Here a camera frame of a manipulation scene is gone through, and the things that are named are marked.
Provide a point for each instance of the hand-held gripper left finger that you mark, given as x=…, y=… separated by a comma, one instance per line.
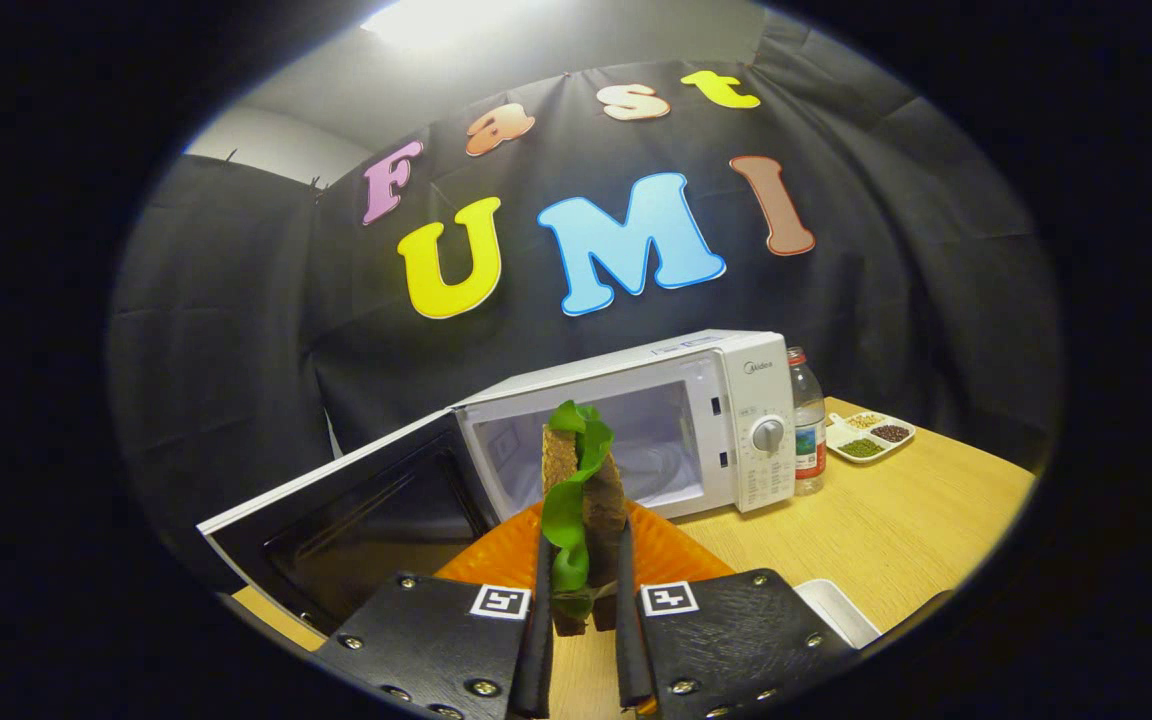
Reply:
x=539, y=650

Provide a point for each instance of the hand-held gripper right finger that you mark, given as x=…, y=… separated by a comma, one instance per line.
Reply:
x=631, y=650

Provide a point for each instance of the brown bread lettuce sandwich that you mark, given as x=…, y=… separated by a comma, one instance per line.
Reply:
x=566, y=510

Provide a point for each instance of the white microwave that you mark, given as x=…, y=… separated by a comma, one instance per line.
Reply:
x=736, y=400

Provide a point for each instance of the white rectangular plate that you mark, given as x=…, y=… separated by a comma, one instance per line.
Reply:
x=841, y=610

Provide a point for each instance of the clear plastic bottle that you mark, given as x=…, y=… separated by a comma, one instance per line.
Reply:
x=808, y=400

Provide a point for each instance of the white divided dish with beans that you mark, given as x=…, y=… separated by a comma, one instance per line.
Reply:
x=866, y=440

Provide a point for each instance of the black backdrop cloth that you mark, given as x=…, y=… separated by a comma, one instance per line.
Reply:
x=236, y=300

